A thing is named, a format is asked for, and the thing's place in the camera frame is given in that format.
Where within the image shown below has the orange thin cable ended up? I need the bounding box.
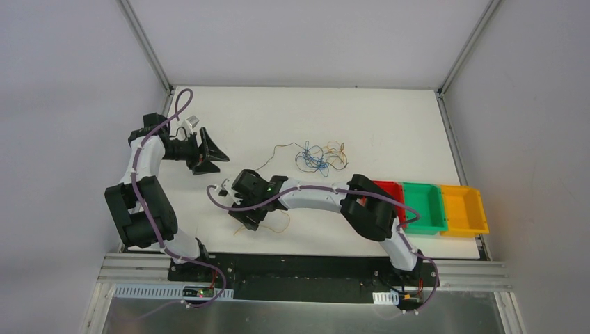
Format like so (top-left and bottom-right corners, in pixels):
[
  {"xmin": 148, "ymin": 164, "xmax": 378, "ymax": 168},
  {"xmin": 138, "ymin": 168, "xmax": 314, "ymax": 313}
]
[{"xmin": 232, "ymin": 209, "xmax": 292, "ymax": 237}]

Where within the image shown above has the blue thin cable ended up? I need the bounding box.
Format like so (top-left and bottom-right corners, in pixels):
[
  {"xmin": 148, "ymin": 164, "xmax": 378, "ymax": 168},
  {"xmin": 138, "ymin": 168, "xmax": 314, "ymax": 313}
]
[{"xmin": 294, "ymin": 140, "xmax": 333, "ymax": 178}]

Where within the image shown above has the black thin cable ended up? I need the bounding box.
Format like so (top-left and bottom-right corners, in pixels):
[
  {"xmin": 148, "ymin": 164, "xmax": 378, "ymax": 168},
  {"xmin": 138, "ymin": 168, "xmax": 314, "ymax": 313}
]
[{"xmin": 253, "ymin": 141, "xmax": 351, "ymax": 174}]

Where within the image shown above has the brown thin cable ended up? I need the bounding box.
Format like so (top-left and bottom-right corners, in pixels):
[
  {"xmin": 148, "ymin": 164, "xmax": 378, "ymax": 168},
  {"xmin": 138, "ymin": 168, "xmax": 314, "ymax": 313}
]
[{"xmin": 320, "ymin": 140, "xmax": 350, "ymax": 171}]

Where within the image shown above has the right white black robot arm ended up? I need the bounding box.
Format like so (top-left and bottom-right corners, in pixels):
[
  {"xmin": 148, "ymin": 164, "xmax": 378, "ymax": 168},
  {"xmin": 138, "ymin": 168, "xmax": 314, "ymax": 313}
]
[{"xmin": 218, "ymin": 169, "xmax": 423, "ymax": 285}]

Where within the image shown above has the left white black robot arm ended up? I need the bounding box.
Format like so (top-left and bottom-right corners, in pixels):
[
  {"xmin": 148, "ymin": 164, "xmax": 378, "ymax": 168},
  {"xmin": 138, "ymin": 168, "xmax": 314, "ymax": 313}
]
[{"xmin": 104, "ymin": 113, "xmax": 230, "ymax": 282}]

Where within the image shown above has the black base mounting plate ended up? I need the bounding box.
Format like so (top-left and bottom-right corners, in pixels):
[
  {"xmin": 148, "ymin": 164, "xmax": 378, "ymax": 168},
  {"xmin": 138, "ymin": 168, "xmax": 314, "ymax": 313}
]
[{"xmin": 168, "ymin": 253, "xmax": 436, "ymax": 304}]

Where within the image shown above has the red plastic bin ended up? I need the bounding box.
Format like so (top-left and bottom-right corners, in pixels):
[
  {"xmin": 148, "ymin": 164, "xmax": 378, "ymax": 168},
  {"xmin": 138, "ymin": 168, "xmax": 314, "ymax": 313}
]
[{"xmin": 355, "ymin": 179, "xmax": 407, "ymax": 234}]

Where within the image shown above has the green plastic bin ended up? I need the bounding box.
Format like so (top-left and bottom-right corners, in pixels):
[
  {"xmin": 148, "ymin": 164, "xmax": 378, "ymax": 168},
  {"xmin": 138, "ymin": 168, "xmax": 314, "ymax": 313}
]
[{"xmin": 402, "ymin": 182, "xmax": 448, "ymax": 235}]

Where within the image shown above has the yellow plastic bin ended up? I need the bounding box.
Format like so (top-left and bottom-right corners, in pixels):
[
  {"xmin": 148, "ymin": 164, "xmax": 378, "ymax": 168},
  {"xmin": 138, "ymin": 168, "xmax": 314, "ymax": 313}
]
[{"xmin": 439, "ymin": 185, "xmax": 490, "ymax": 238}]

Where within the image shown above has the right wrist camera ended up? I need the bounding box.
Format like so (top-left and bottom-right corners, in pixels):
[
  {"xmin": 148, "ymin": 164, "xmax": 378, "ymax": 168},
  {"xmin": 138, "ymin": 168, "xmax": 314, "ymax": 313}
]
[{"xmin": 218, "ymin": 178, "xmax": 234, "ymax": 197}]

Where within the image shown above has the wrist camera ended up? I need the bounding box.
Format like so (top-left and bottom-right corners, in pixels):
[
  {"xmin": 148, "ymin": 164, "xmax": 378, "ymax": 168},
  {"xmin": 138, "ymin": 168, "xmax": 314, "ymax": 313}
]
[
  {"xmin": 183, "ymin": 116, "xmax": 199, "ymax": 131},
  {"xmin": 218, "ymin": 178, "xmax": 234, "ymax": 197}
]

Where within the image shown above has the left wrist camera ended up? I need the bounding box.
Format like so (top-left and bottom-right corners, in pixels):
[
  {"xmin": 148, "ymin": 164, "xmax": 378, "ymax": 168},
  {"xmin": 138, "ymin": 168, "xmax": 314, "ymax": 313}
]
[{"xmin": 183, "ymin": 116, "xmax": 199, "ymax": 131}]

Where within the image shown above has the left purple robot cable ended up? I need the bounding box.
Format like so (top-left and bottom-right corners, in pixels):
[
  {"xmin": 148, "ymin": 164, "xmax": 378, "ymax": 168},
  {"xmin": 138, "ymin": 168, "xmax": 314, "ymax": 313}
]
[{"xmin": 115, "ymin": 88, "xmax": 228, "ymax": 321}]

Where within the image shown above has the aluminium frame rail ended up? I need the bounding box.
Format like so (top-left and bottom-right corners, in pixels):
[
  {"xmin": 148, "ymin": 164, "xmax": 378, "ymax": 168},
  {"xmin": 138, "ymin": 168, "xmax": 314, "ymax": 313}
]
[{"xmin": 98, "ymin": 253, "xmax": 513, "ymax": 292}]

